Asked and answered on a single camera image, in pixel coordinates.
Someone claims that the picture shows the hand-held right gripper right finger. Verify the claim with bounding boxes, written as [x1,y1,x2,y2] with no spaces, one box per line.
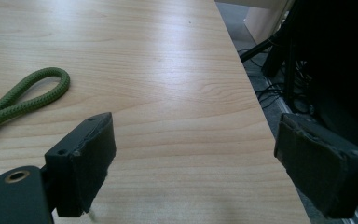
[273,113,358,219]

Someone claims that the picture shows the green braided rope strap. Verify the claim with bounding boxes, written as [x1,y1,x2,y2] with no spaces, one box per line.
[0,66,71,143]

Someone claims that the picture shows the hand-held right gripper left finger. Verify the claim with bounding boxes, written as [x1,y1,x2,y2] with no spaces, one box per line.
[44,112,117,218]

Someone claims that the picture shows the black floor cables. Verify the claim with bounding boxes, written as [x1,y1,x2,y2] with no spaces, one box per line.
[237,48,316,115]

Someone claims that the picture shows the black metal stand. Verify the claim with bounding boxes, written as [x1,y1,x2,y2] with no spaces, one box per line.
[240,0,311,104]

